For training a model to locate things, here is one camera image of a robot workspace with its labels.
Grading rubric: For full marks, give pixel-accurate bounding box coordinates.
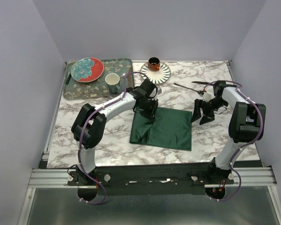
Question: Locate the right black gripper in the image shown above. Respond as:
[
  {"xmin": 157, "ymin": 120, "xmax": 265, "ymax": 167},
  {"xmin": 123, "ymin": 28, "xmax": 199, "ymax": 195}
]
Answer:
[{"xmin": 190, "ymin": 97, "xmax": 228, "ymax": 126}]

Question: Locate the dark green cloth napkin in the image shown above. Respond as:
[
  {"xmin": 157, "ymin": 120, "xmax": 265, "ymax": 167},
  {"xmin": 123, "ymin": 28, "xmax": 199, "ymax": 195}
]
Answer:
[{"xmin": 129, "ymin": 107, "xmax": 192, "ymax": 151}]

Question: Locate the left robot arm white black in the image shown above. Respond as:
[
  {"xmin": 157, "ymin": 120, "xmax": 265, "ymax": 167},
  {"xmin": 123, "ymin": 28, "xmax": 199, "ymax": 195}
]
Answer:
[{"xmin": 71, "ymin": 79, "xmax": 158, "ymax": 185}]

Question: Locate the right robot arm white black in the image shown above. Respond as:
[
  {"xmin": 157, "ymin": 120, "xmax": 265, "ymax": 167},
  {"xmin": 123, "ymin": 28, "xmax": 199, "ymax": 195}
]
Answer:
[{"xmin": 191, "ymin": 80, "xmax": 266, "ymax": 184}]

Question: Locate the black spoon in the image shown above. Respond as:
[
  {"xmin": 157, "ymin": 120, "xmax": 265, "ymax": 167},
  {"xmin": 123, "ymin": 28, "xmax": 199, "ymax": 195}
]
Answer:
[{"xmin": 173, "ymin": 83, "xmax": 204, "ymax": 96}]

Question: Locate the brown wooden knife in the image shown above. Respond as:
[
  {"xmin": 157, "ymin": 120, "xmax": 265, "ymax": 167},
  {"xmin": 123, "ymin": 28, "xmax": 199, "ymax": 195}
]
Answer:
[{"xmin": 128, "ymin": 67, "xmax": 134, "ymax": 88}]

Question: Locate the black knife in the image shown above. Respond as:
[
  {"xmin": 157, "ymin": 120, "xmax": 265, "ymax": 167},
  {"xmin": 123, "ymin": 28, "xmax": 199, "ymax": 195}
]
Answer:
[{"xmin": 192, "ymin": 81, "xmax": 211, "ymax": 85}]

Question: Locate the white striped saucer plate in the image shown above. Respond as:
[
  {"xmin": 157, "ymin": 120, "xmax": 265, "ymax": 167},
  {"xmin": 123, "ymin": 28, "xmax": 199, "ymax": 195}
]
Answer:
[{"xmin": 140, "ymin": 62, "xmax": 171, "ymax": 84}]

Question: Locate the brown glazed cup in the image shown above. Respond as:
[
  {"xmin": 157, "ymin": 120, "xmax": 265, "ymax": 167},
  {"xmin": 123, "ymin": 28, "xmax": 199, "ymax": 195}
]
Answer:
[{"xmin": 148, "ymin": 57, "xmax": 160, "ymax": 71}]

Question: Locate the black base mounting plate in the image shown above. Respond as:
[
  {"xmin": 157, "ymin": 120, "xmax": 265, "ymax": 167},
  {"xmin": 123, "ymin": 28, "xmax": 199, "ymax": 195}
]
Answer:
[{"xmin": 68, "ymin": 163, "xmax": 234, "ymax": 196}]

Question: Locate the red and teal plate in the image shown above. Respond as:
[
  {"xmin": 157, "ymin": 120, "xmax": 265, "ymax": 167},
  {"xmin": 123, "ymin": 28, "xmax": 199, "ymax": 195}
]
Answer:
[{"xmin": 70, "ymin": 57, "xmax": 104, "ymax": 83}]

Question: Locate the floral teal serving tray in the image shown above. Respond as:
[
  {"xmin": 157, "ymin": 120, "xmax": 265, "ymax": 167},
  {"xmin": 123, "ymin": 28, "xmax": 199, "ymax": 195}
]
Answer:
[{"xmin": 62, "ymin": 58, "xmax": 133, "ymax": 100}]

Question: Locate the cream mug with teal handle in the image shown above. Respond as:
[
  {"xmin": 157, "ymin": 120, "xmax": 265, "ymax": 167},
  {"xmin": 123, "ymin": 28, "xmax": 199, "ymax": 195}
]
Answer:
[{"xmin": 105, "ymin": 73, "xmax": 120, "ymax": 94}]

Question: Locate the green handled utensil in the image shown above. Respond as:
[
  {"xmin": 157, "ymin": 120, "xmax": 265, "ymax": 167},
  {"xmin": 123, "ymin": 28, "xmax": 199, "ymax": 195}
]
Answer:
[{"xmin": 66, "ymin": 73, "xmax": 71, "ymax": 85}]

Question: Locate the aluminium frame rail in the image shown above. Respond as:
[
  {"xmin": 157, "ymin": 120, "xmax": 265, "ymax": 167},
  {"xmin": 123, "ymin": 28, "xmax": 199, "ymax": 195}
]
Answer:
[{"xmin": 18, "ymin": 167, "xmax": 281, "ymax": 225}]

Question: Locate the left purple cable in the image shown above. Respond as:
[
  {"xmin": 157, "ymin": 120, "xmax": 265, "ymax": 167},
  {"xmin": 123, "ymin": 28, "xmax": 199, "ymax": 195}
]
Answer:
[{"xmin": 77, "ymin": 71, "xmax": 150, "ymax": 205}]

